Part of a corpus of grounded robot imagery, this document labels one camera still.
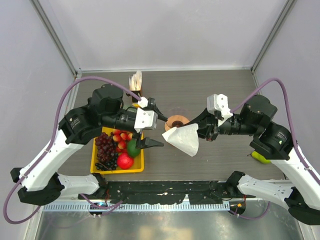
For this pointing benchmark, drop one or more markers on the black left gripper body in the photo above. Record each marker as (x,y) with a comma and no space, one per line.
(125,119)

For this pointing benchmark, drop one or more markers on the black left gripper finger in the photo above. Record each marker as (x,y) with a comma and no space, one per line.
(151,106)
(146,142)

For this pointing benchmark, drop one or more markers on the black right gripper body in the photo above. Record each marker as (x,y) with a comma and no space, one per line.
(211,129)

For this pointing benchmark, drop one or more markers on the round wooden dripper stand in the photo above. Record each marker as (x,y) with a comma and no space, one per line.
(175,121)

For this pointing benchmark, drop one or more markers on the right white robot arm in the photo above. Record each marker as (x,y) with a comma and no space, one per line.
(276,144)

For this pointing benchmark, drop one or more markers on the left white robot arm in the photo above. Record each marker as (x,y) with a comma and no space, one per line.
(42,184)

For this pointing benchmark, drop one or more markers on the green lime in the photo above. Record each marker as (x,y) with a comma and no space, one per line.
(131,148)

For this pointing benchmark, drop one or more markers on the yellow plastic fruit tray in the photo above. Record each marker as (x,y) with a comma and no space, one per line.
(137,167)

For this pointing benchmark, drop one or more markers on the red apple front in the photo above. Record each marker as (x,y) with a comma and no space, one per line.
(125,161)

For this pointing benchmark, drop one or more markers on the dark purple grape bunch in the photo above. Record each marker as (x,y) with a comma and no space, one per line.
(106,152)

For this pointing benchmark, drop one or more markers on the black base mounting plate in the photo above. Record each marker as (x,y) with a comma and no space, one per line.
(166,192)

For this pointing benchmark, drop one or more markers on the green pear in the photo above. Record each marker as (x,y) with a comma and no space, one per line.
(255,155)

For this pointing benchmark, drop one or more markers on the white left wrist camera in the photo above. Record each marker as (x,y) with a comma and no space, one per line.
(146,116)

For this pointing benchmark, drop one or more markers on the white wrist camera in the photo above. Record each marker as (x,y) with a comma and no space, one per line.
(217,105)
(146,116)

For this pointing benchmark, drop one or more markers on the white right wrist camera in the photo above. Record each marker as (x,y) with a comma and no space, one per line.
(217,105)

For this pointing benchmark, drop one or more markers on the white perforated cable rail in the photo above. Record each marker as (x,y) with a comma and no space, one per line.
(185,206)

